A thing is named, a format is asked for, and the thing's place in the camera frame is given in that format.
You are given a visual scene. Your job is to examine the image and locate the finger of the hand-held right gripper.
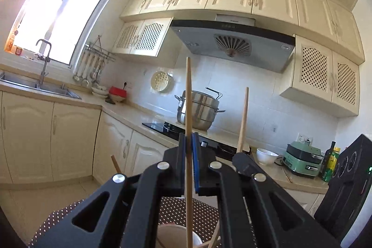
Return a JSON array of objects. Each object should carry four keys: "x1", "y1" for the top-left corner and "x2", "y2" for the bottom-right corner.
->
[{"x1": 232, "y1": 152, "x2": 259, "y2": 176}]

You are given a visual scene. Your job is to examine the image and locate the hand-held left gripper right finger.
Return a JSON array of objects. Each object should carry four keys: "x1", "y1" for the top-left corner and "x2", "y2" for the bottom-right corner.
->
[{"x1": 191, "y1": 133, "x2": 343, "y2": 248}]

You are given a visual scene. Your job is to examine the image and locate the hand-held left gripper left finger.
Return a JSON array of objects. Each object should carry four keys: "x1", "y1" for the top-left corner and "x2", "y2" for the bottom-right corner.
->
[{"x1": 29, "y1": 133, "x2": 187, "y2": 248}]

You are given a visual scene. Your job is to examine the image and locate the white cup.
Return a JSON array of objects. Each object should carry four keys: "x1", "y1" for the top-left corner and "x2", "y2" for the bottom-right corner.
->
[{"x1": 156, "y1": 223, "x2": 204, "y2": 248}]

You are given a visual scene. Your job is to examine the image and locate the white bowl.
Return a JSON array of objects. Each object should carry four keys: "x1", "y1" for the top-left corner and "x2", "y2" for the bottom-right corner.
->
[{"x1": 256, "y1": 148, "x2": 279, "y2": 165}]

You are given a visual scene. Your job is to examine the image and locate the green yellow bottle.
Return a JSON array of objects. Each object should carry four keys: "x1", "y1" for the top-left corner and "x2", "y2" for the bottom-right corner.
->
[{"x1": 322, "y1": 147, "x2": 340, "y2": 182}]

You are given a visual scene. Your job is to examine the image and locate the black gas stove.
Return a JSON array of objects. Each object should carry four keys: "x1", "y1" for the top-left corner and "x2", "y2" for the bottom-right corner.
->
[{"x1": 142, "y1": 121, "x2": 251, "y2": 161}]

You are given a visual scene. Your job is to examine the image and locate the dark oil bottle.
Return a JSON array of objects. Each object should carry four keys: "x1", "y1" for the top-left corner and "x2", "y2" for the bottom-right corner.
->
[{"x1": 321, "y1": 141, "x2": 336, "y2": 179}]

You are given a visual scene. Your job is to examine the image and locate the stainless steel steamer pot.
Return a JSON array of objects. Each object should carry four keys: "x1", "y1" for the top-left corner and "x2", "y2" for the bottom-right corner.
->
[{"x1": 174, "y1": 87, "x2": 226, "y2": 131}]

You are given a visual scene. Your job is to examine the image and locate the brown dotted cloth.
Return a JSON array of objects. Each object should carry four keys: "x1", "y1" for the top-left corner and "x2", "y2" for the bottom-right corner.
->
[{"x1": 38, "y1": 196, "x2": 256, "y2": 248}]

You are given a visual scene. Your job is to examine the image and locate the green electric cooker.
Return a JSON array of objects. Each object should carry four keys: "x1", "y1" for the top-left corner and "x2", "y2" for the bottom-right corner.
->
[{"x1": 282, "y1": 141, "x2": 324, "y2": 178}]

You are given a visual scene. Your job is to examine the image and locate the cream round perforated tray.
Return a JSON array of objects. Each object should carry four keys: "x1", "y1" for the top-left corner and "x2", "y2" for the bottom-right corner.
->
[{"x1": 150, "y1": 71, "x2": 175, "y2": 93}]

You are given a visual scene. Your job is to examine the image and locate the red container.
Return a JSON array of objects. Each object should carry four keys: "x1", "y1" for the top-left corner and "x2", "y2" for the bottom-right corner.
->
[{"x1": 109, "y1": 86, "x2": 128, "y2": 103}]

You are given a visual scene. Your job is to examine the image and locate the stack of white bowls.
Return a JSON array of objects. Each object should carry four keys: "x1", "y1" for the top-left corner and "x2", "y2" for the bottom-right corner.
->
[{"x1": 91, "y1": 85, "x2": 109, "y2": 98}]

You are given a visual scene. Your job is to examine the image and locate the large cream lattice cabinet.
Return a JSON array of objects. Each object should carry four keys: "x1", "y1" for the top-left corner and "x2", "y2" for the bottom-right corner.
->
[{"x1": 279, "y1": 34, "x2": 361, "y2": 118}]

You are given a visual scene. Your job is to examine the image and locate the grey range hood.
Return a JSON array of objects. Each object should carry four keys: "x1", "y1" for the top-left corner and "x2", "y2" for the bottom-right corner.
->
[{"x1": 170, "y1": 14, "x2": 296, "y2": 73}]

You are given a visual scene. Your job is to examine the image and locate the small cream lattice cabinet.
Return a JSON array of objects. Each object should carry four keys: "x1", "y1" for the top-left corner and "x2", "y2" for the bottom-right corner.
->
[{"x1": 112, "y1": 17, "x2": 174, "y2": 57}]

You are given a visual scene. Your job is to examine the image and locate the row of hanging metal ladles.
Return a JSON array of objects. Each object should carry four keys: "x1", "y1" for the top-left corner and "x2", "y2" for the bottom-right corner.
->
[{"x1": 73, "y1": 50, "x2": 109, "y2": 89}]

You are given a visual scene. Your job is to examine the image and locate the cream base cabinets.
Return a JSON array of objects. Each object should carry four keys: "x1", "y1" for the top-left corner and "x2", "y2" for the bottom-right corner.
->
[{"x1": 0, "y1": 89, "x2": 329, "y2": 219}]

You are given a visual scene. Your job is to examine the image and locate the metal sink faucet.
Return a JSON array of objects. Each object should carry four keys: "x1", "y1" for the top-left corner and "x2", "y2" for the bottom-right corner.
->
[{"x1": 35, "y1": 39, "x2": 53, "y2": 85}]

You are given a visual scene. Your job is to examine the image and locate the stainless steel sink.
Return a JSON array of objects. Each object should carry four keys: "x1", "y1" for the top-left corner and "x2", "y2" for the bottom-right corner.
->
[{"x1": 0, "y1": 71, "x2": 82, "y2": 99}]

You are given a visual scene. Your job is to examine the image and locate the kitchen window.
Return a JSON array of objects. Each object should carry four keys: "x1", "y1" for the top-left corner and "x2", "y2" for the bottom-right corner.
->
[{"x1": 4, "y1": 0, "x2": 121, "y2": 65}]

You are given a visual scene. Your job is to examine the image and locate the metal wall utensil rack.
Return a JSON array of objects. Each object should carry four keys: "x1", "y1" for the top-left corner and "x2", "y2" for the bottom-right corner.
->
[{"x1": 84, "y1": 36, "x2": 117, "y2": 63}]

